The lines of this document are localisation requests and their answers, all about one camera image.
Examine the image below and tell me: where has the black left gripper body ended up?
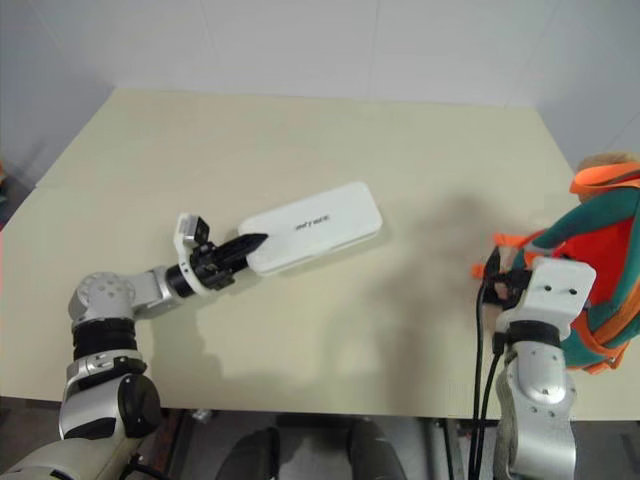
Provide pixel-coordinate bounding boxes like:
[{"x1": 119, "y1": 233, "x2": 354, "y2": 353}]
[{"x1": 191, "y1": 242, "x2": 237, "y2": 293}]

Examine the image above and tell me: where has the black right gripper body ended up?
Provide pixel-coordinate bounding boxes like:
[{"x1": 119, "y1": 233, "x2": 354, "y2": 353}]
[{"x1": 485, "y1": 267, "x2": 535, "y2": 308}]

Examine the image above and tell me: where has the white rectangular plastic box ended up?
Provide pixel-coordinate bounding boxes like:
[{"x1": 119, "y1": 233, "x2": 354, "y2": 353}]
[{"x1": 237, "y1": 181, "x2": 386, "y2": 276}]

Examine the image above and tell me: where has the teal and orange plush toy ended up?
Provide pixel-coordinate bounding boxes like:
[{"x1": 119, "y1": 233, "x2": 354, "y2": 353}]
[{"x1": 471, "y1": 151, "x2": 640, "y2": 377}]

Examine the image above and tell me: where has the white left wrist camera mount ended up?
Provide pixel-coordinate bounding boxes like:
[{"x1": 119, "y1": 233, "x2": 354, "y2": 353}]
[{"x1": 172, "y1": 213, "x2": 214, "y2": 298}]

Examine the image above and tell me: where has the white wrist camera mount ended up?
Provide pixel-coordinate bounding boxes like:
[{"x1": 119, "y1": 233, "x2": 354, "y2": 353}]
[
  {"x1": 501, "y1": 255, "x2": 598, "y2": 337},
  {"x1": 172, "y1": 213, "x2": 214, "y2": 298}
]

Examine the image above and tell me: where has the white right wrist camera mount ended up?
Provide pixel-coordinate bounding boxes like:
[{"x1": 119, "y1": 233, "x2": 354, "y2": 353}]
[{"x1": 501, "y1": 255, "x2": 598, "y2": 337}]

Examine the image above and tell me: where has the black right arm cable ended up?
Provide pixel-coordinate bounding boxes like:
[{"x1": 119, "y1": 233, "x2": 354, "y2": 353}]
[
  {"x1": 477, "y1": 332, "x2": 507, "y2": 480},
  {"x1": 472, "y1": 279, "x2": 494, "y2": 480}
]

